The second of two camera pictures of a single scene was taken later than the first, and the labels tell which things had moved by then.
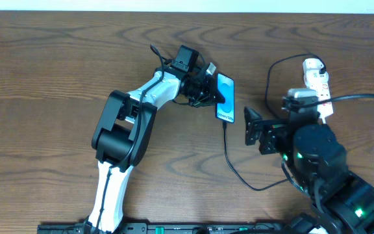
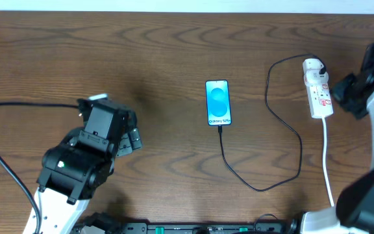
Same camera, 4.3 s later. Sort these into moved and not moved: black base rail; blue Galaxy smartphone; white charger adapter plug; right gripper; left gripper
Moved: right gripper; left gripper; blue Galaxy smartphone
Not moved: black base rail; white charger adapter plug
